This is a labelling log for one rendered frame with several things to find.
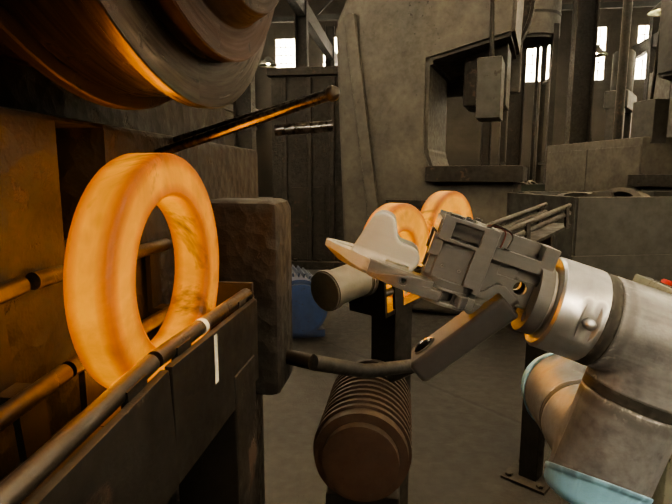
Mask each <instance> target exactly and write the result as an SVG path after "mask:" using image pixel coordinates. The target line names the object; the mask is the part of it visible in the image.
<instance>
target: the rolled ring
mask: <svg viewBox="0 0 672 504"><path fill-rule="evenodd" d="M156 205H157V206H158V207H159V208H160V210H161V211H162V213H163V215H164V217H165V219H166V221H167V224H168V226H169V229H170V233H171V237H172V242H173V248H174V259H175V274H174V286H173V292H172V297H171V302H170V305H169V309H168V312H167V314H166V317H165V319H164V322H163V324H162V326H161V327H160V329H159V331H158V332H157V334H156V335H155V336H154V338H153V339H152V340H151V341H150V339H149V338H148V336H147V334H146V332H145V330H144V328H143V325H142V322H141V319H140V315H139V310H138V305H137V297H136V263H137V255H138V249H139V244H140V240H141V236H142V233H143V230H144V227H145V224H146V222H147V220H148V217H149V216H150V214H151V212H152V210H153V209H154V208H155V206H156ZM218 282H219V247H218V236H217V229H216V223H215V218H214V213H213V209H212V205H211V202H210V199H209V196H208V193H207V191H206V188H205V186H204V184H203V182H202V180H201V178H200V177H199V175H198V173H197V172H196V171H195V169H194V168H193V167H192V166H191V165H190V164H189V163H188V162H187V161H186V160H184V159H183V158H181V157H179V156H177V155H174V154H171V153H128V154H124V155H121V156H119V157H117V158H115V159H113V160H111V161H109V162H108V163H107V164H105V165H104V166H103V167H102V168H101V169H100V170H99V171H98V172H97V173H96V174H95V175H94V177H93V178H92V179H91V181H90V182H89V184H88V185H87V187H86V188H85V190H84V192H83V194H82V196H81V198H80V200H79V202H78V205H77V207H76V210H75V213H74V216H73V219H72V222H71V225H70V229H69V233H68V238H67V243H66V249H65V257H64V269H63V295H64V306H65V314H66V320H67V325H68V329H69V333H70V336H71V340H72V343H73V345H74V348H75V351H76V353H77V355H78V357H79V359H80V361H81V363H82V364H83V366H84V368H85V369H86V370H87V372H88V373H89V374H90V376H91V377H92V378H93V379H94V380H95V381H97V382H98V383H99V384H100V385H102V386H103V387H105V388H107V389H108V388H109V387H110V386H111V385H112V384H114V383H115V382H116V381H117V380H118V379H119V378H120V377H122V376H123V375H124V374H125V373H126V372H127V371H128V370H130V369H131V368H132V367H133V366H134V365H135V364H136V363H138V362H139V361H140V360H141V359H142V358H143V357H144V356H146V355H148V353H149V352H151V351H152V350H154V349H155V348H157V347H158V346H160V345H161V344H163V343H164V342H166V341H167V340H169V339H170V338H171V337H173V336H174V335H176V334H177V333H179V332H180V331H182V330H183V329H185V328H186V327H188V326H189V325H191V324H192V323H193V322H194V321H196V320H197V319H199V318H201V317H202V316H204V315H205V314H207V313H208V312H210V311H211V310H213V309H214V308H215V307H216V301H217V293H218Z"/></svg>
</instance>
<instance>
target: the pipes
mask: <svg viewBox="0 0 672 504"><path fill-rule="evenodd" d="M632 8H633V0H623V9H622V22H621V35H620V48H619V61H618V74H617V86H616V99H615V112H614V125H613V138H612V140H615V139H622V132H623V119H624V107H625V94H626V82H627V70H628V57H629V45H630V32H631V20H632Z"/></svg>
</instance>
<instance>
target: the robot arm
mask: <svg viewBox="0 0 672 504"><path fill-rule="evenodd" d="M481 222H482V219H479V218H476V219H475V220H473V219H472V218H471V217H468V216H467V217H463V216H461V215H459V214H456V213H453V212H448V211H445V210H442V209H441V211H440V213H438V216H437V219H436V222H435V225H434V226H435V227H433V226H432V228H431V231H430V233H429V236H428V239H427V242H426V246H427V249H426V252H425V255H424V257H423V260H422V263H419V261H420V256H419V250H418V247H417V246H416V245H415V244H414V243H413V242H411V241H408V240H406V239H403V238H401V237H400V236H399V234H398V229H397V221H396V216H395V215H394V214H393V213H392V212H390V211H388V210H380V211H378V212H377V213H375V215H374V216H373V217H372V218H371V220H370V221H369V223H368V224H367V226H366V227H365V229H364V230H363V232H362V233H361V235H360V236H359V238H358V239H357V241H356V242H355V244H353V243H349V242H345V241H341V240H337V239H332V238H327V239H326V242H325V245H326V246H327V247H328V249H329V250H330V251H331V252H332V253H333V254H334V255H335V256H336V257H337V258H338V259H339V260H341V261H342V262H344V263H346V264H348V265H350V266H351V267H353V268H355V269H357V270H359V271H361V272H364V273H366V274H367V275H369V276H371V277H373V278H375V279H378V280H380V281H382V282H384V283H387V284H389V285H391V286H393V287H396V288H398V289H401V290H403V291H406V292H409V293H412V294H415V295H418V296H420V297H421V298H423V299H425V300H427V301H429V302H432V303H434V304H437V305H440V306H443V307H446V308H450V309H453V310H457V311H462V310H464V311H463V312H461V313H460V314H459V315H457V316H456V317H454V318H453V319H452V320H450V321H449V322H448V323H446V324H445V325H444V326H442V327H441V328H440V329H438V330H437V331H435V332H434V333H433V334H431V335H430V336H429V337H427V338H424V339H422V340H421V341H420V342H419V343H418V344H417V345H416V346H415V347H414V348H413V349H412V352H411V369H412V370H413V371H414V372H415V373H416V375H417V376H418V377H419V378H420V379H421V380H422V381H424V382H427V381H429V380H430V379H432V378H433V377H435V376H436V375H437V374H439V373H440V372H442V371H444V370H445V369H446V368H447V367H449V366H450V365H452V364H453V363H454V362H456V361H457V360H459V359H460V358H461V357H463V356H464V355H466V354H467V353H468V352H470V351H471V350H473V349H474V348H475V347H477V346H478V345H480V344H481V343H482V342H484V341H485V340H487V339H488V338H490V337H491V336H492V335H494V334H495V333H497V332H498V331H499V330H501V329H502V328H504V327H505V326H506V325H508V324H509V323H511V326H512V328H513V329H514V330H516V331H519V332H522V333H524V335H525V339H526V341H527V343H528V344H529V345H530V346H533V347H536V348H539V349H541V350H544V351H547V352H550V353H546V354H543V355H541V356H539V357H537V358H536V359H534V360H533V361H532V362H531V363H530V364H529V365H528V366H527V368H526V369H525V371H524V374H523V376H522V381H521V392H522V396H523V400H524V404H525V407H526V409H527V411H528V413H529V414H530V416H531V417H532V418H533V419H534V420H535V421H536V423H537V424H538V426H539V428H540V429H541V431H542V433H543V436H544V438H545V440H546V442H547V443H548V445H549V447H550V448H551V450H552V452H551V455H550V457H549V459H548V461H545V470H544V478H545V481H546V482H547V484H548V485H549V487H550V488H551V489H552V490H553V491H554V492H555V493H557V494H558V495H559V496H560V497H562V498H563V499H564V500H566V501H567V502H569V503H570V504H652V503H653V501H654V500H653V499H651V498H652V496H653V494H654V492H655V490H656V487H657V485H658V483H659V481H660V479H661V476H662V474H663V472H664V470H665V468H666V465H667V463H668V461H669V459H670V456H671V454H672V294H670V293H667V292H664V291H661V290H658V289H655V288H652V287H649V286H646V285H643V284H640V283H637V282H634V281H631V280H628V279H625V278H622V277H619V276H616V275H612V274H609V273H607V272H605V271H603V270H600V269H597V268H594V267H591V266H588V265H585V264H582V263H579V262H576V261H573V260H570V259H567V258H564V257H560V255H561V251H559V250H557V249H554V248H553V247H551V246H548V245H545V244H542V243H539V242H536V241H533V240H530V239H527V238H524V237H521V236H518V235H515V234H513V233H512V232H511V231H510V230H508V229H506V228H504V227H502V226H500V225H498V224H490V225H487V224H484V223H481ZM494 227H497V228H500V229H502V230H500V229H497V228H494ZM506 231H507V232H506ZM518 282H520V284H519V287H518V288H516V289H513V286H514V285H515V284H516V283H518Z"/></svg>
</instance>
